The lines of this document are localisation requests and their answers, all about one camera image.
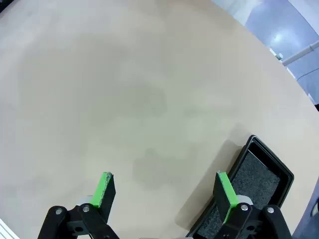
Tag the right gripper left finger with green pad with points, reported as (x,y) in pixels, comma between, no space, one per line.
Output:
(99,189)

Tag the white metal tube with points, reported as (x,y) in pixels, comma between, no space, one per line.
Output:
(301,52)

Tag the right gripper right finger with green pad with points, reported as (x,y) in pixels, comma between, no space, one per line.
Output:
(225,191)

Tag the black plastic tray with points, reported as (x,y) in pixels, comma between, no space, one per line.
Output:
(279,164)

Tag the dark grey foam insert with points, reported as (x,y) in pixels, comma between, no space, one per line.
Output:
(256,181)

